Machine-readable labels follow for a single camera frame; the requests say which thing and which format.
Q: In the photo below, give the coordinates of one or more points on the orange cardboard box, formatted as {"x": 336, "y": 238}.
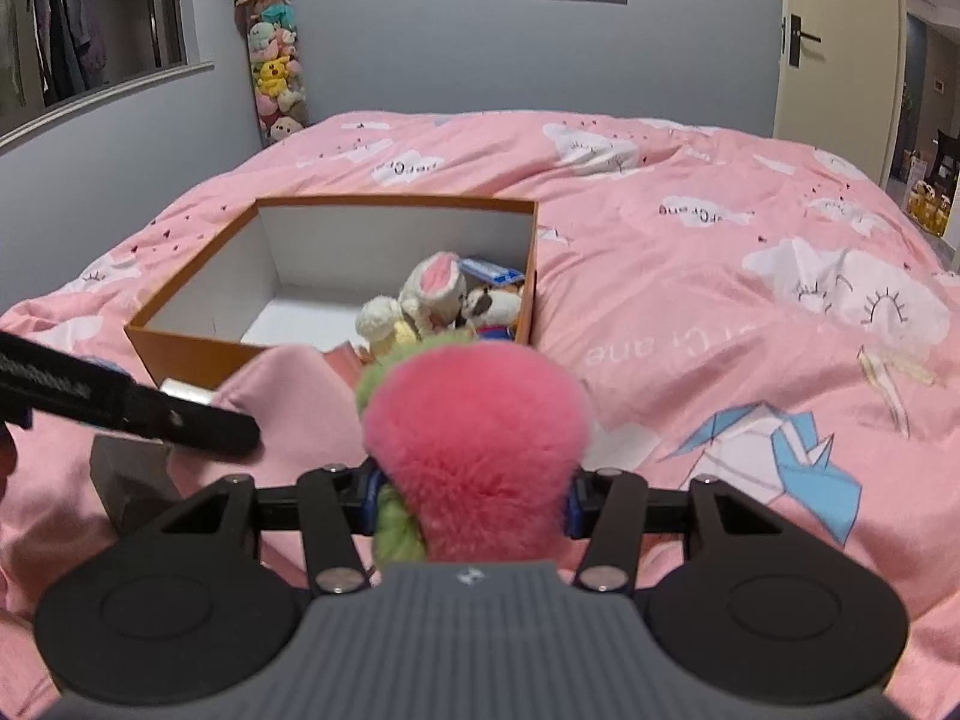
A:
{"x": 180, "y": 360}

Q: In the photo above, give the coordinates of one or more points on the cream plush toy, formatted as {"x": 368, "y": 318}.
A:
{"x": 379, "y": 319}

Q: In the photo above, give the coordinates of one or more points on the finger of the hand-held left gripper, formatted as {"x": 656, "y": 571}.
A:
{"x": 202, "y": 424}

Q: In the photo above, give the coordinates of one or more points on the pink and green plush toy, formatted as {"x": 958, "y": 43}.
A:
{"x": 472, "y": 435}

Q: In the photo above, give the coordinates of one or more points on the white bunny plush toy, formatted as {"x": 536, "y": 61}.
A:
{"x": 435, "y": 285}

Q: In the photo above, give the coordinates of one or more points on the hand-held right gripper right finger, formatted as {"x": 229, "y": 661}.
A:
{"x": 573, "y": 504}

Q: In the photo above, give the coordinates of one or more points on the cream door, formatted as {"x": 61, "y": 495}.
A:
{"x": 840, "y": 37}

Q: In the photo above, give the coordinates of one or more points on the dark grey box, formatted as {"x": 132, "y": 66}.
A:
{"x": 127, "y": 481}

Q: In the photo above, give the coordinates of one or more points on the window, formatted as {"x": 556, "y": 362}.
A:
{"x": 90, "y": 30}

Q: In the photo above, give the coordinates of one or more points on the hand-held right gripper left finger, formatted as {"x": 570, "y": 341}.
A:
{"x": 369, "y": 501}

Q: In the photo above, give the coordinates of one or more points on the small blue box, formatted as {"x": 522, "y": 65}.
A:
{"x": 487, "y": 268}

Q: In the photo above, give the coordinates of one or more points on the pink snap wallet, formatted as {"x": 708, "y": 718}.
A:
{"x": 292, "y": 397}

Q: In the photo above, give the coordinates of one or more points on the pile of yellow packages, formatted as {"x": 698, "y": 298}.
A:
{"x": 930, "y": 206}

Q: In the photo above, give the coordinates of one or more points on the hanging dark clothes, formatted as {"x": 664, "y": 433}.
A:
{"x": 67, "y": 22}

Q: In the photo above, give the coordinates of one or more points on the hanging column of plush toys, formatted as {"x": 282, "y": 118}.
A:
{"x": 276, "y": 75}

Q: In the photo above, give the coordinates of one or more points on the brown and white dog plush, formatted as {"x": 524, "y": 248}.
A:
{"x": 487, "y": 307}

